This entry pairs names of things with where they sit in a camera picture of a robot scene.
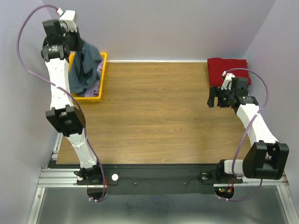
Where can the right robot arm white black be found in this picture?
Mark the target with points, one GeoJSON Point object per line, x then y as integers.
{"type": "Point", "coordinates": [267, 157]}

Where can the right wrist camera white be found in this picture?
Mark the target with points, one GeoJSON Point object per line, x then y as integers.
{"type": "Point", "coordinates": [227, 80]}

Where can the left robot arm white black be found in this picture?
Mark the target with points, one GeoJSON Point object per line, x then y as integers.
{"type": "Point", "coordinates": [65, 114]}

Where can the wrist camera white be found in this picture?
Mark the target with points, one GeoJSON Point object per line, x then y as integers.
{"type": "Point", "coordinates": [227, 80]}
{"type": "Point", "coordinates": [69, 16]}

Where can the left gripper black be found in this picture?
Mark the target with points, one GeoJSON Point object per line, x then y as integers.
{"type": "Point", "coordinates": [76, 40]}

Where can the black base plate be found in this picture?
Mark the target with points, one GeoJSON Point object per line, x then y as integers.
{"type": "Point", "coordinates": [163, 179]}

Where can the blue-grey t-shirt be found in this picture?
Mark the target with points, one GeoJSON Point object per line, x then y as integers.
{"type": "Point", "coordinates": [83, 74]}

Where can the aluminium frame rail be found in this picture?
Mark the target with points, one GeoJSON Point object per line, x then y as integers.
{"type": "Point", "coordinates": [64, 177]}

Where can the lilac t-shirt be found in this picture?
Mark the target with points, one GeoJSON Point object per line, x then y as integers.
{"type": "Point", "coordinates": [94, 90]}

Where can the yellow plastic tray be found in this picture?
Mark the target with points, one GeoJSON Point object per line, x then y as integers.
{"type": "Point", "coordinates": [97, 98]}

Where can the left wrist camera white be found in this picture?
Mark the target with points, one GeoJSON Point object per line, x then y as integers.
{"type": "Point", "coordinates": [69, 16]}

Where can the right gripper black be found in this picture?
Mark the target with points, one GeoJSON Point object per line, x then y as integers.
{"type": "Point", "coordinates": [217, 97]}

